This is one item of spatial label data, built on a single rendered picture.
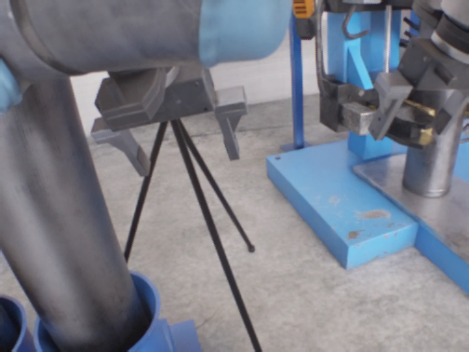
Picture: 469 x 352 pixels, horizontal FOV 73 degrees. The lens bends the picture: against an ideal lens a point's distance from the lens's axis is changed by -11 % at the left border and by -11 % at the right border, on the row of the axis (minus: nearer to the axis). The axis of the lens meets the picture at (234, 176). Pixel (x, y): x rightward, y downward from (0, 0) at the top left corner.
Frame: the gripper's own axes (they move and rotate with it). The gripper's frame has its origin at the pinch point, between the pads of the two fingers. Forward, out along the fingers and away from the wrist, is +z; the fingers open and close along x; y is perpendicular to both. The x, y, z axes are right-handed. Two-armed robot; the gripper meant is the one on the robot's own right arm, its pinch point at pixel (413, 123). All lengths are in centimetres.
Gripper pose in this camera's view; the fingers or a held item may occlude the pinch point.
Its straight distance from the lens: 58.2
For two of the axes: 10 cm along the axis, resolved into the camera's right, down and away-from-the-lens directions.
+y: 2.5, 7.6, -6.0
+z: -1.3, 6.4, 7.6
